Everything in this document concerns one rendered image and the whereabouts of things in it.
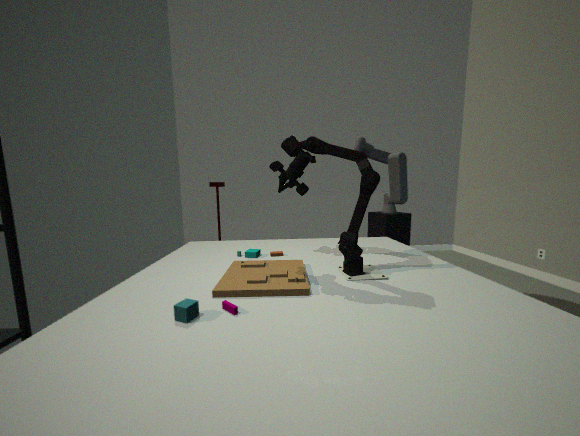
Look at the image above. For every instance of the teal rectangular block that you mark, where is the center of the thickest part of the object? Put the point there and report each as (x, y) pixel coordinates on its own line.
(252, 253)

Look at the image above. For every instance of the magenta rectangular block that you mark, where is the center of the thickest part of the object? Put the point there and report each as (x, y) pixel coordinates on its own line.
(233, 309)

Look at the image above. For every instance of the teal cube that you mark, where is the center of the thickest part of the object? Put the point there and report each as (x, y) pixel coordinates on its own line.
(186, 310)

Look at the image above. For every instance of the tan square board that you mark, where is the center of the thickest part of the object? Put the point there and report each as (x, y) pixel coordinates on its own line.
(263, 278)

